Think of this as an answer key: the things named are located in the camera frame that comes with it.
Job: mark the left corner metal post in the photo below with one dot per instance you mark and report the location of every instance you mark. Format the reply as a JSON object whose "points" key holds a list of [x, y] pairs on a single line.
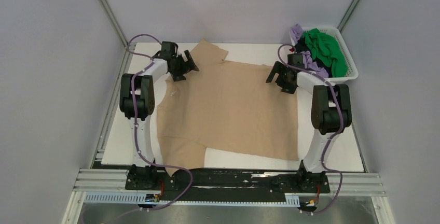
{"points": [[113, 20]]}

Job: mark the aluminium frame rail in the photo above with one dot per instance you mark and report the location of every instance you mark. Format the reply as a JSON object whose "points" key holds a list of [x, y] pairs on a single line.
{"points": [[99, 180]]}

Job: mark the white plastic laundry basket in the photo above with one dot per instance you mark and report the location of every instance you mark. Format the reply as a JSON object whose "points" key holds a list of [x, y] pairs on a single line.
{"points": [[352, 72]]}

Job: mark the beige t shirt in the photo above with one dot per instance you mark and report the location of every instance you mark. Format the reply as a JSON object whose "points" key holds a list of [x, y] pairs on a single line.
{"points": [[226, 106]]}

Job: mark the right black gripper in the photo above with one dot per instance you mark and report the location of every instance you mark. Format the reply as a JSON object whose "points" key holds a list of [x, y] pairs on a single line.
{"points": [[289, 88]]}

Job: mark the corner metal post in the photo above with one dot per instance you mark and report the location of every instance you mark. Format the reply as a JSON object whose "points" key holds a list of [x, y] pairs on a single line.
{"points": [[113, 20], [348, 14]]}

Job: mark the black garment in basket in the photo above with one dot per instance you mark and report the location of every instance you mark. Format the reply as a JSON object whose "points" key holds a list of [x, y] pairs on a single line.
{"points": [[310, 63]]}

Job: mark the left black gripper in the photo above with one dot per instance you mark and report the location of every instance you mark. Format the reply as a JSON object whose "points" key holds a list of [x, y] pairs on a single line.
{"points": [[189, 65]]}

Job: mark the lavender t shirt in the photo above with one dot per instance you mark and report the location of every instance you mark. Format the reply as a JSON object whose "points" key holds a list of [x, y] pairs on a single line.
{"points": [[295, 34]]}

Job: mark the right corner metal post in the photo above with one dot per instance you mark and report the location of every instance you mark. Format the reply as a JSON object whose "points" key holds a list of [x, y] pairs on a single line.
{"points": [[348, 14]]}

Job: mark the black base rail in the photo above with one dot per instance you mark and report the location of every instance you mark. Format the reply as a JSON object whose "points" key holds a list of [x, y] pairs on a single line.
{"points": [[234, 184]]}

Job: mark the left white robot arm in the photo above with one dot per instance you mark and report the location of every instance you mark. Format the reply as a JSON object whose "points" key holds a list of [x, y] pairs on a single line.
{"points": [[137, 103]]}

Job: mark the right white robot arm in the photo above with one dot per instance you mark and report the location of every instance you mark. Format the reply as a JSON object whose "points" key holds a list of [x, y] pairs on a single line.
{"points": [[330, 111]]}

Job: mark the white slotted cable duct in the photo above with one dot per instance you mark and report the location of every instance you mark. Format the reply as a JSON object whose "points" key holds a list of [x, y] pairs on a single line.
{"points": [[146, 199]]}

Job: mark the green t shirt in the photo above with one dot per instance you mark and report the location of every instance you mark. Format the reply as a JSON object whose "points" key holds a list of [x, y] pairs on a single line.
{"points": [[327, 49]]}

